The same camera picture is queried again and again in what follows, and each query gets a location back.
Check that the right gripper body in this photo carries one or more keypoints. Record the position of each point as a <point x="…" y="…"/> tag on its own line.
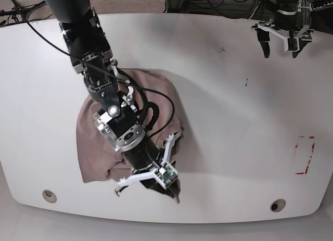
<point x="148" y="163"/>

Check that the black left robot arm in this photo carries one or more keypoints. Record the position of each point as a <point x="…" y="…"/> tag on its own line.
<point x="290" y="22"/>

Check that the table grommet hole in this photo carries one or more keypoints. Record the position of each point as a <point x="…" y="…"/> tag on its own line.
<point x="278" y="205"/>
<point x="49" y="196"/>

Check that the left table grommet hole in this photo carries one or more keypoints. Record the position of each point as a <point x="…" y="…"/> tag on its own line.
<point x="49" y="196"/>

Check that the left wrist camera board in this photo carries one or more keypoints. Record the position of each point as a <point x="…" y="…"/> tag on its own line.
<point x="292" y="45"/>

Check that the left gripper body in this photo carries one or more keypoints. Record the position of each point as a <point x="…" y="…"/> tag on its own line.
<point x="282" y="34"/>

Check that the white power strip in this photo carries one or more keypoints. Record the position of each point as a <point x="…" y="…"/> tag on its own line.
<point x="318" y="5"/>

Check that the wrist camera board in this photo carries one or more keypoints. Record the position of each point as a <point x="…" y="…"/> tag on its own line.
<point x="169" y="176"/>
<point x="292" y="45"/>

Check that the red tape rectangle marking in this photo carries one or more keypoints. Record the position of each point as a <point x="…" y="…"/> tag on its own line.
<point x="303" y="152"/>

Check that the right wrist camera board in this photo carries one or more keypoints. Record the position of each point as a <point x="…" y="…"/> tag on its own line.
<point x="169" y="176"/>

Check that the black tripod legs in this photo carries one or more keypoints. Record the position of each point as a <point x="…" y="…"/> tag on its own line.
<point x="25" y="11"/>

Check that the mauve T-shirt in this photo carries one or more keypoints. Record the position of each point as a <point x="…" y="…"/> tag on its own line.
<point x="97" y="159"/>

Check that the right table grommet hole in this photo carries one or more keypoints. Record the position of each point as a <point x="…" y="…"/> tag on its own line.
<point x="278" y="205"/>

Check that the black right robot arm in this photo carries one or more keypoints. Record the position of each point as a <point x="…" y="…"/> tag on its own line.
<point x="126" y="117"/>

